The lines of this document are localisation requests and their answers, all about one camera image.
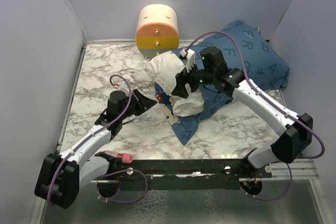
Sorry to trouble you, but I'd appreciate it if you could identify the purple cable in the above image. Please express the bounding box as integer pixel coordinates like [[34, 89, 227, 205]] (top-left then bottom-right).
[[183, 30, 326, 200], [46, 74, 149, 206]]

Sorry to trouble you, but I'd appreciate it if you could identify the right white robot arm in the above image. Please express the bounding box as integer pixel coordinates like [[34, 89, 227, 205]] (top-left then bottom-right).
[[172, 47, 313, 177]]

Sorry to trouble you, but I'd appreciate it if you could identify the pink capped small bottle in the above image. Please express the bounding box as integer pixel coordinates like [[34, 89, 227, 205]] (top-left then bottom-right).
[[104, 151, 133, 164]]

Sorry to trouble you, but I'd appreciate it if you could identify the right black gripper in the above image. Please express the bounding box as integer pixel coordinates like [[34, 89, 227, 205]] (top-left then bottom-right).
[[172, 59, 215, 99]]

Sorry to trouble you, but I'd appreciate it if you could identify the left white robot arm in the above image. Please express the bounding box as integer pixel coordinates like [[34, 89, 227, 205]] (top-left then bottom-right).
[[34, 90, 157, 209]]

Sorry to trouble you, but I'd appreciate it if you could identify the round pastel drawer cabinet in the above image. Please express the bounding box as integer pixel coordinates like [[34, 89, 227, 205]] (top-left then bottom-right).
[[135, 4, 180, 58]]

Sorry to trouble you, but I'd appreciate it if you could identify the blue patterned pillowcase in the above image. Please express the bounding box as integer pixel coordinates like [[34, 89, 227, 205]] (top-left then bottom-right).
[[154, 20, 289, 145]]

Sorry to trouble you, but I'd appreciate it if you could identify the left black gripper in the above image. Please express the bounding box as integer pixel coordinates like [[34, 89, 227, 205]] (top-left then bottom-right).
[[120, 89, 158, 121]]

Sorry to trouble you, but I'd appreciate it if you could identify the aluminium frame rail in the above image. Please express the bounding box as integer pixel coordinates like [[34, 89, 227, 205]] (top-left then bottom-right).
[[270, 159, 319, 180]]

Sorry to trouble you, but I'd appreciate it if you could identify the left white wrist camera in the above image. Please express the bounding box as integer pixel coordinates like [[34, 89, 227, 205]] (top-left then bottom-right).
[[113, 82, 131, 95]]

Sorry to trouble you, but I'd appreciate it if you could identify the white pillow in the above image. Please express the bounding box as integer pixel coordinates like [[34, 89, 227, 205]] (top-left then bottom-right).
[[144, 51, 204, 117]]

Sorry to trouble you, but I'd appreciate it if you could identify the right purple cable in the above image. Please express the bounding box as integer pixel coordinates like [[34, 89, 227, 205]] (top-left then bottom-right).
[[183, 30, 326, 200]]

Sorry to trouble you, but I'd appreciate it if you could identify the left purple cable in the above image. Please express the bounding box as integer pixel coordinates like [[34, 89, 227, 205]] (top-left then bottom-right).
[[46, 74, 149, 206]]

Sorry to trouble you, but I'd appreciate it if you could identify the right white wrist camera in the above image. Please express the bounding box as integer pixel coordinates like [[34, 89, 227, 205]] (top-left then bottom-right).
[[179, 49, 195, 72]]

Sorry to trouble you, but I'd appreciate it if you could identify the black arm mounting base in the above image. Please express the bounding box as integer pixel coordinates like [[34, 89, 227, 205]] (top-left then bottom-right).
[[97, 152, 271, 191]]

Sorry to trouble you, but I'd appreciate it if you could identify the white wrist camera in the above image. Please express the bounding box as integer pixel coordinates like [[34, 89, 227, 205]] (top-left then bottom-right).
[[179, 49, 195, 72], [113, 82, 131, 95]]

